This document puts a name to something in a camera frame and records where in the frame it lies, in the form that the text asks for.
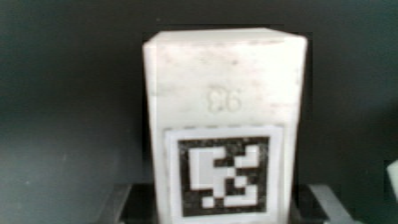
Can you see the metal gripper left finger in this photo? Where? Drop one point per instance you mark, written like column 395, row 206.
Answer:
column 129, row 207

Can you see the white chair leg short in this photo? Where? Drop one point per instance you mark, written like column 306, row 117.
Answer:
column 225, row 76

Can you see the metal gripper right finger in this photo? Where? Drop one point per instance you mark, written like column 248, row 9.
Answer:
column 317, row 208

